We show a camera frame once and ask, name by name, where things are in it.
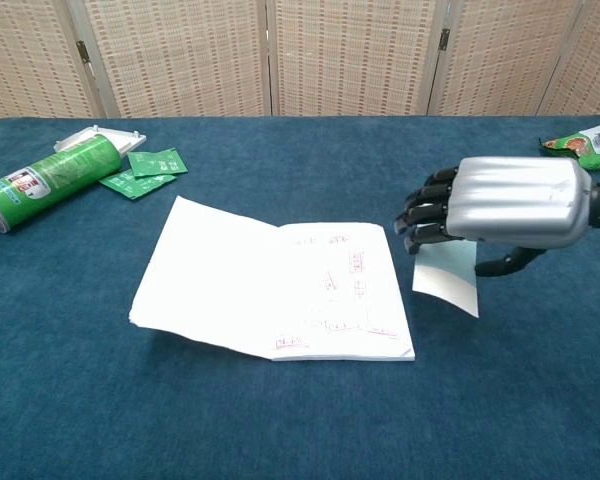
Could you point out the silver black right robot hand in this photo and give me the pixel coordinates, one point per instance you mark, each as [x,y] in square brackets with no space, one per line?
[520,200]

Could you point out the light blue tasselled bookmark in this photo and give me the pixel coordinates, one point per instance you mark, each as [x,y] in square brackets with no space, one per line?
[445,280]

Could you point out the yellow and white notebook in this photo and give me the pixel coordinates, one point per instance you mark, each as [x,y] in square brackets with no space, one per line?
[220,280]

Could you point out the green snack bag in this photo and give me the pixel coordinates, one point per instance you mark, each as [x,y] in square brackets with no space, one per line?
[595,147]

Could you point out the brass screen hinge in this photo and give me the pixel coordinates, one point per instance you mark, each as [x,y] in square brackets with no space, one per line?
[83,52]
[444,39]

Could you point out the green sachet packet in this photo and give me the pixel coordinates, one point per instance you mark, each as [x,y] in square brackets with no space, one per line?
[135,186]
[157,162]

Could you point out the woven bamboo folding screen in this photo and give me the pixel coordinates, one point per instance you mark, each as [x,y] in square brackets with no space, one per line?
[180,50]

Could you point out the white plastic tray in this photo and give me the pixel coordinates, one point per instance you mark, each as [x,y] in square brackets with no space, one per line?
[125,140]

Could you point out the blue velvet table cloth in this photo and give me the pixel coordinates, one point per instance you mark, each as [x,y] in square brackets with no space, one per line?
[130,400]

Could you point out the green cylindrical snack can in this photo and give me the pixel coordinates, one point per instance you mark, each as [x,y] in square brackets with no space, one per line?
[55,175]

